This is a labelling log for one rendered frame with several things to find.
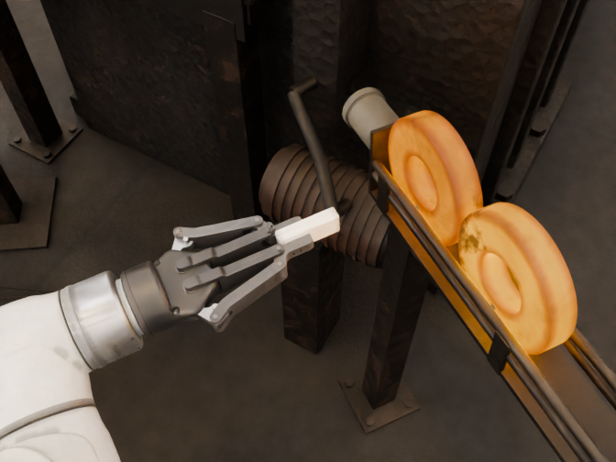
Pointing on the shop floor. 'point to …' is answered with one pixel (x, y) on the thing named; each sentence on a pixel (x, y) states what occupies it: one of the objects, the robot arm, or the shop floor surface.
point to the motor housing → (331, 313)
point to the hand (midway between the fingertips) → (308, 231)
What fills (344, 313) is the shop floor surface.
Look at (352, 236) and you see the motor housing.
